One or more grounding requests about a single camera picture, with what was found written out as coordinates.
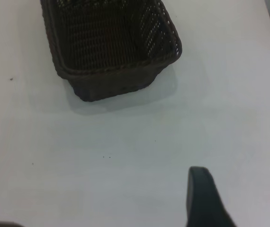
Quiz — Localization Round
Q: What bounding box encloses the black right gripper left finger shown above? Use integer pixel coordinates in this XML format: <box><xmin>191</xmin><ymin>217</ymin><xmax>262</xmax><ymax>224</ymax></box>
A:
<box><xmin>185</xmin><ymin>166</ymin><xmax>238</xmax><ymax>227</ymax></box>

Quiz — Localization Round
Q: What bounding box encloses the dark brown woven basket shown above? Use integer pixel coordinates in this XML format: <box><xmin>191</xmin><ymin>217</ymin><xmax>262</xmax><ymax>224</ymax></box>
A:
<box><xmin>40</xmin><ymin>0</ymin><xmax>183</xmax><ymax>103</ymax></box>

